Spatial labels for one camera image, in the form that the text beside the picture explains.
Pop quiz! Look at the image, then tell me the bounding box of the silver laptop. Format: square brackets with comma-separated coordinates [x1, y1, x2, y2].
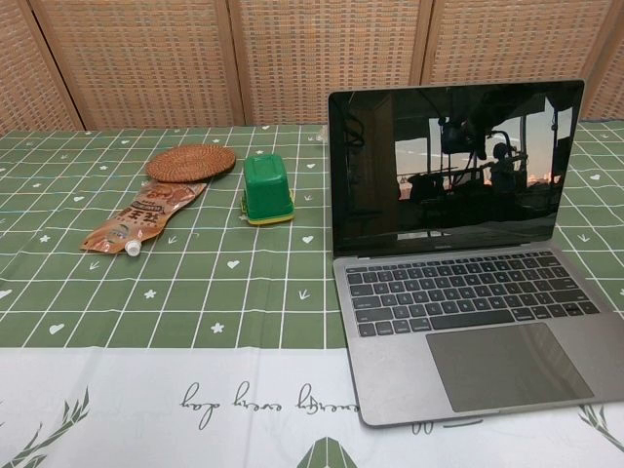
[327, 79, 624, 429]

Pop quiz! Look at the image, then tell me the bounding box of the green plastic container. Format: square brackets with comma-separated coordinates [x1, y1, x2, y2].
[239, 154, 297, 227]

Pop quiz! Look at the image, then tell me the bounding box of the green grid tablecloth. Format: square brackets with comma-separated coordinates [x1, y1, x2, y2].
[0, 118, 624, 468]

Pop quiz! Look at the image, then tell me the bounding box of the round woven rattan coaster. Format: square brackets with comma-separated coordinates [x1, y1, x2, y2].
[145, 144, 237, 184]

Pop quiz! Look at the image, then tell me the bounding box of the orange spouted drink pouch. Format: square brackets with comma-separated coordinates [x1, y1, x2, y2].
[79, 178, 209, 258]

